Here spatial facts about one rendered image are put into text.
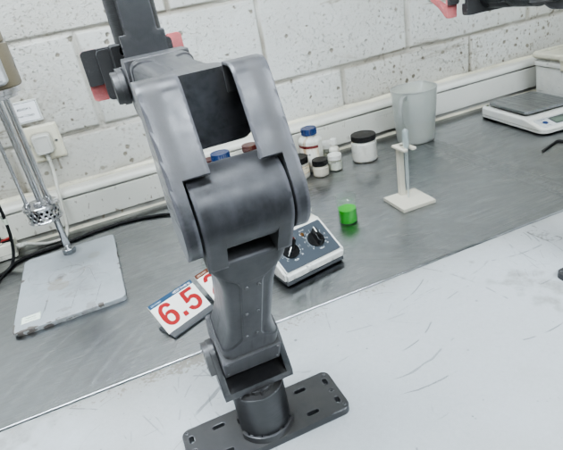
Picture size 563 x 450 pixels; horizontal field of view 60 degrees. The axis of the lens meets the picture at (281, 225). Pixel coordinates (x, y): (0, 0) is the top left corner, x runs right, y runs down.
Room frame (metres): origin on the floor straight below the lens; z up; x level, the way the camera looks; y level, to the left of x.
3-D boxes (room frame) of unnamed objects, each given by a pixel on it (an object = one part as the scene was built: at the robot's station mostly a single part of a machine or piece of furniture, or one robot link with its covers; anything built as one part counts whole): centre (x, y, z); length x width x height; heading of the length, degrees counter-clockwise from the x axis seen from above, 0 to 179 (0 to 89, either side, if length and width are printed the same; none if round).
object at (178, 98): (0.44, 0.07, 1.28); 0.30 x 0.09 x 0.12; 17
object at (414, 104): (1.34, -0.42, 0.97); 0.18 x 0.13 x 0.15; 142
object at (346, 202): (0.92, -0.14, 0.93); 0.04 x 0.04 x 0.06
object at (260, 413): (0.43, 0.06, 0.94); 0.20 x 0.07 x 0.08; 107
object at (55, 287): (0.89, 0.45, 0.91); 0.30 x 0.20 x 0.01; 17
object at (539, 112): (1.33, -0.77, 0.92); 0.26 x 0.19 x 0.05; 12
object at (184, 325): (0.69, 0.19, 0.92); 0.09 x 0.06 x 0.04; 133
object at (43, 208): (0.90, 0.45, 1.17); 0.07 x 0.07 x 0.25
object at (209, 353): (0.44, 0.07, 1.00); 0.09 x 0.06 x 0.06; 107
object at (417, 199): (0.96, -0.28, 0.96); 0.08 x 0.08 x 0.13; 16
